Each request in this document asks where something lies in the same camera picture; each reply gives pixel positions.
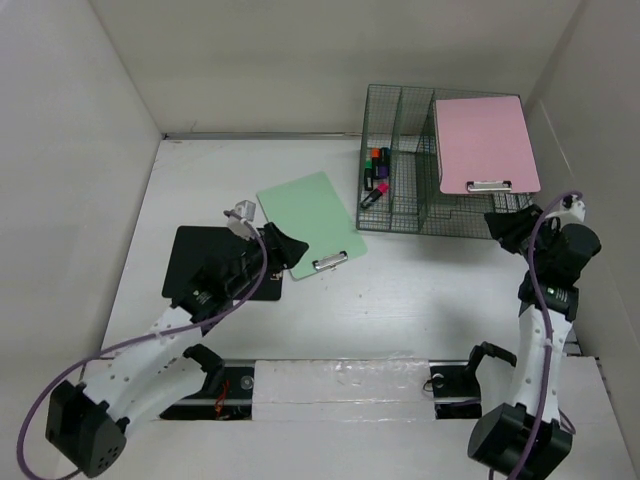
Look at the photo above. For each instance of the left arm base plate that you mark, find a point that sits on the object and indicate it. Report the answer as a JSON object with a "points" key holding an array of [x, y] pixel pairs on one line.
{"points": [[229, 399]]}

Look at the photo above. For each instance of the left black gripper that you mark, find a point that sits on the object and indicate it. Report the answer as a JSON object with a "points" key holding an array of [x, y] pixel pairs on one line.
{"points": [[281, 251]]}

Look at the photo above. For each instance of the green clipboard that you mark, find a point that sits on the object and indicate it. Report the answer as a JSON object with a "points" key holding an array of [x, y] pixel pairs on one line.
{"points": [[309, 210]]}

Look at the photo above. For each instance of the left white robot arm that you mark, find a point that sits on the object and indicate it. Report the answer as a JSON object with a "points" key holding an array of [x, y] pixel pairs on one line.
{"points": [[90, 423]]}

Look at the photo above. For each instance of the purple highlighter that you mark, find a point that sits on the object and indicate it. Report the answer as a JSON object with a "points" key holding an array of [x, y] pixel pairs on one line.
{"points": [[381, 171]]}

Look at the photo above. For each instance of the green wire mesh organizer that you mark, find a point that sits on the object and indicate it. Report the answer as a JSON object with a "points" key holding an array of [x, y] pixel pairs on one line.
{"points": [[402, 119]]}

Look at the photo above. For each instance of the green highlighter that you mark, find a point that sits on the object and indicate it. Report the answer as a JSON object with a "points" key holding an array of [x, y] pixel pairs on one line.
{"points": [[368, 176]]}

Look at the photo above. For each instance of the pink clipboard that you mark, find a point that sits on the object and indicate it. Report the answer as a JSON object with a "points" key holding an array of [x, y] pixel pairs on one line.
{"points": [[484, 146]]}

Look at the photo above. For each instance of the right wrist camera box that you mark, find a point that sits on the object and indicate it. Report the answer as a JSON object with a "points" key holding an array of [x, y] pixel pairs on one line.
{"points": [[572, 211]]}

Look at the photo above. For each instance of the blue highlighter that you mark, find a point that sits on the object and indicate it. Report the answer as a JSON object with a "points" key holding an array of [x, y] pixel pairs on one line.
{"points": [[386, 155]]}

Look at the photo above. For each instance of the black mat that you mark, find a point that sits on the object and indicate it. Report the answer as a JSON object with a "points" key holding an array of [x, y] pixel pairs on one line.
{"points": [[194, 245]]}

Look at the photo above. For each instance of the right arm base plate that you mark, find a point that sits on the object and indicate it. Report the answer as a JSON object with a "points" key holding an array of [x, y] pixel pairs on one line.
{"points": [[456, 391]]}

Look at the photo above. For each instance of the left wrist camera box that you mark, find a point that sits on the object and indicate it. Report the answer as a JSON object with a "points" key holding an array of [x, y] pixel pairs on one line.
{"points": [[240, 218]]}

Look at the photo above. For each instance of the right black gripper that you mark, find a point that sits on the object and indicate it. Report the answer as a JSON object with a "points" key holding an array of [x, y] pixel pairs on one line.
{"points": [[507, 226]]}

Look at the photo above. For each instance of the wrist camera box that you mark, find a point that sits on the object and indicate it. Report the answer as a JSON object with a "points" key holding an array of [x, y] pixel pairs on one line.
{"points": [[572, 211], [240, 218]]}

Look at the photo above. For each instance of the orange highlighter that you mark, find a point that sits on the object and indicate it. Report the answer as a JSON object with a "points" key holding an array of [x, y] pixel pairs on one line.
{"points": [[375, 156]]}

